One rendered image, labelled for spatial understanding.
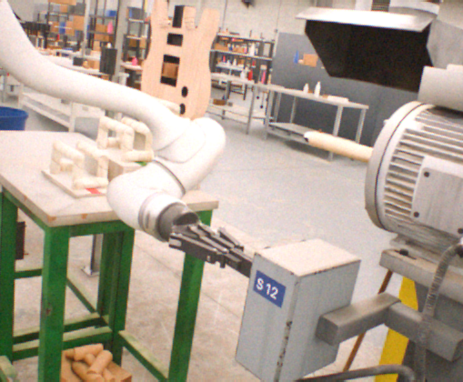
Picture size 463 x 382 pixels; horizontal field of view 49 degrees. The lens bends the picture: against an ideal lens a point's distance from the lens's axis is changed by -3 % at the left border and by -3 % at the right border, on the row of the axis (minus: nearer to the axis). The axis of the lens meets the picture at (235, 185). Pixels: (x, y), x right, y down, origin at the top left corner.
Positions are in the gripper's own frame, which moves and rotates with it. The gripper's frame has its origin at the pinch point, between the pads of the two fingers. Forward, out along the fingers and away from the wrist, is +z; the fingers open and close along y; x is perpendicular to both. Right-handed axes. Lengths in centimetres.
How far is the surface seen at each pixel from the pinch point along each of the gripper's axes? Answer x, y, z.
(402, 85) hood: 33, -47, -6
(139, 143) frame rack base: -2, -38, -94
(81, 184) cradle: -11, -10, -79
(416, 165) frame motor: 20.7, -20.6, 15.0
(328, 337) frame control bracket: -5.8, -3.5, 16.8
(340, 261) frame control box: 5.0, -7.2, 13.4
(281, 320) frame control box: -3.1, 3.5, 12.6
